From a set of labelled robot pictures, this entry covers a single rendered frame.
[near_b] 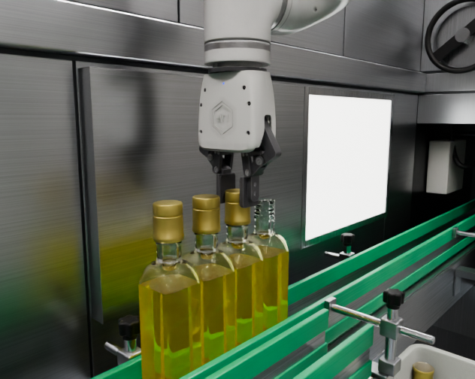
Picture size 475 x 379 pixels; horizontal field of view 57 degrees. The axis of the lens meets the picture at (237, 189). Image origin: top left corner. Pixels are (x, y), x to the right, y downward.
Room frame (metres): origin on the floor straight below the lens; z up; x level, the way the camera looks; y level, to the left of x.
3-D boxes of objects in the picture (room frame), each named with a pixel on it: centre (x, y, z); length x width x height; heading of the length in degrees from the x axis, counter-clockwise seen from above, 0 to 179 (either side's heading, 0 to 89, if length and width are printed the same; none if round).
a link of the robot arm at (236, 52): (0.58, 0.00, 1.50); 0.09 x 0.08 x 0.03; 48
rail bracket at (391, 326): (0.62, -0.21, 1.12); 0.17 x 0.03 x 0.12; 47
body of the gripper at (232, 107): (0.58, 0.00, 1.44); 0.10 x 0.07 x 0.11; 48
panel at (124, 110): (0.90, -0.11, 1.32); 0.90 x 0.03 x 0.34; 137
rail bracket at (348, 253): (0.93, -0.22, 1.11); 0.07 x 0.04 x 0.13; 47
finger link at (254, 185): (0.55, -0.02, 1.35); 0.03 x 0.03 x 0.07; 48
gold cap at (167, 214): (0.49, 0.08, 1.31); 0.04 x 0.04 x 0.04
